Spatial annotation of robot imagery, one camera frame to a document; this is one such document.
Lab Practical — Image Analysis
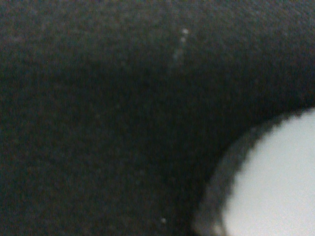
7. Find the white sponge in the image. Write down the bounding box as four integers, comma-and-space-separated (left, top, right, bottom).
192, 108, 315, 236

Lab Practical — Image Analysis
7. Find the black frying pan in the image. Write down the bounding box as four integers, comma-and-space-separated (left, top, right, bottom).
0, 0, 315, 236

